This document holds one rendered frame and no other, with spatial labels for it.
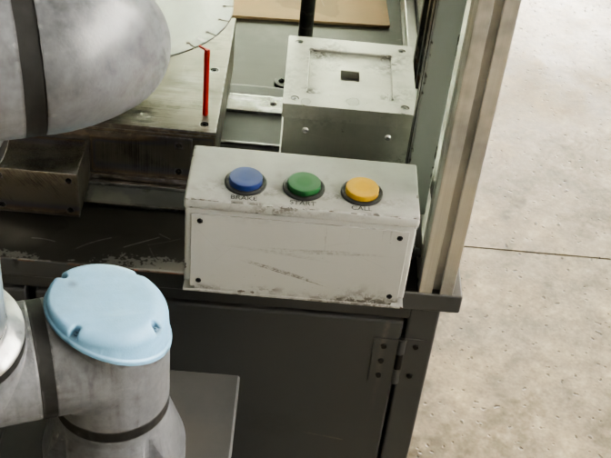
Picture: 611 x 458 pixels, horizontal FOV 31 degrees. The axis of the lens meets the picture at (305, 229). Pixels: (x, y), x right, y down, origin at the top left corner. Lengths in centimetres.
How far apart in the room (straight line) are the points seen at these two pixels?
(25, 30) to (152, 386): 48
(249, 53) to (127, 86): 114
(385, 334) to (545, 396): 94
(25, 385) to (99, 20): 44
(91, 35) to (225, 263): 69
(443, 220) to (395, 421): 40
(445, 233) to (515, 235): 140
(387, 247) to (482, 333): 117
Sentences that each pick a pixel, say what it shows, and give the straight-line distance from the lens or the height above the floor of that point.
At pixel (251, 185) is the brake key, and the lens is 129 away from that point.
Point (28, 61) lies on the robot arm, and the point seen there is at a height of 134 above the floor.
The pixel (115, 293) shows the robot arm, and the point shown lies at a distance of 105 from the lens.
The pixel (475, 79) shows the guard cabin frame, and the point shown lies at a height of 107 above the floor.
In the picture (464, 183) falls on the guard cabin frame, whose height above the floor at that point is 93.
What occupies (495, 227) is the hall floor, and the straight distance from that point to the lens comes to 276.
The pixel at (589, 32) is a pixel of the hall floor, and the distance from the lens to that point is 372.
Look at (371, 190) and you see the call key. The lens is 130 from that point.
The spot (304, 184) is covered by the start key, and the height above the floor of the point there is 91.
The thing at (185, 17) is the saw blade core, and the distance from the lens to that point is 153.
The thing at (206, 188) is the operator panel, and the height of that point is 90.
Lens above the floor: 170
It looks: 40 degrees down
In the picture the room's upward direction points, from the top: 6 degrees clockwise
